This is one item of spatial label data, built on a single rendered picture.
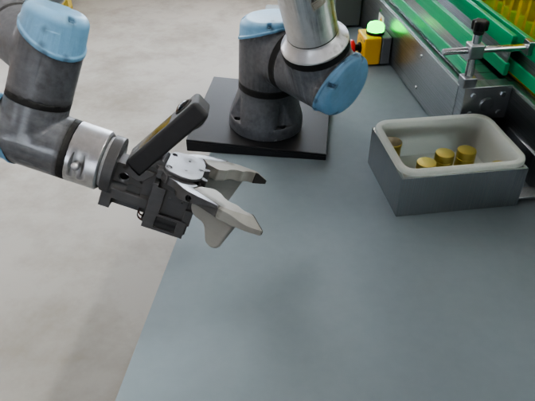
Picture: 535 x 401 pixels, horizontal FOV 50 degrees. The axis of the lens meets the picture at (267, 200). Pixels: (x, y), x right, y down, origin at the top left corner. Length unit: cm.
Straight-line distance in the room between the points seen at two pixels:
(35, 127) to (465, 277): 63
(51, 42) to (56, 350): 128
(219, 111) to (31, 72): 61
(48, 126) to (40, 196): 175
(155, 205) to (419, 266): 43
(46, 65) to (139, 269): 139
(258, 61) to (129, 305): 106
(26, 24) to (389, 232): 62
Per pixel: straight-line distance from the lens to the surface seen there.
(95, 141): 71
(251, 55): 109
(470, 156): 109
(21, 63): 70
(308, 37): 94
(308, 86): 99
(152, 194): 70
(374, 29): 151
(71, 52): 69
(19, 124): 71
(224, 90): 133
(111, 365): 176
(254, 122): 113
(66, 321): 191
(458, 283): 91
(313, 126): 121
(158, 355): 79
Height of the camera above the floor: 137
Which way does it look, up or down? 37 degrees down
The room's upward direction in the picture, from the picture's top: straight up
